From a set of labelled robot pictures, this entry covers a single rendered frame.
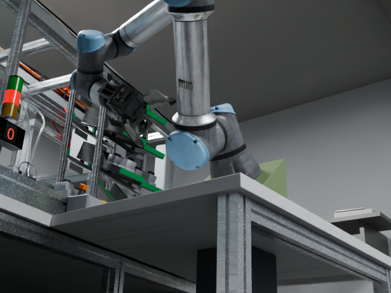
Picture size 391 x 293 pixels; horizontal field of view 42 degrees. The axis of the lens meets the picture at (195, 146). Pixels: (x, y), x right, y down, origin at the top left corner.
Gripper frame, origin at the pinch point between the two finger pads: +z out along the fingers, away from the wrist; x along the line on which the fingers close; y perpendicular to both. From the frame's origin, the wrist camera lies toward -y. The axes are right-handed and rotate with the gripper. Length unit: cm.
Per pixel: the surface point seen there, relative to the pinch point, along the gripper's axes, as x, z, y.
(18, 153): -32, -163, -98
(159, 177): 10, -128, -176
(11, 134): -24, -54, -5
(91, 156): -13, -60, -46
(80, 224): -31.9, 3.6, 5.7
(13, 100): -15, -61, -3
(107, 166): -13, -48, -44
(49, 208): -34.2, -14.4, -0.7
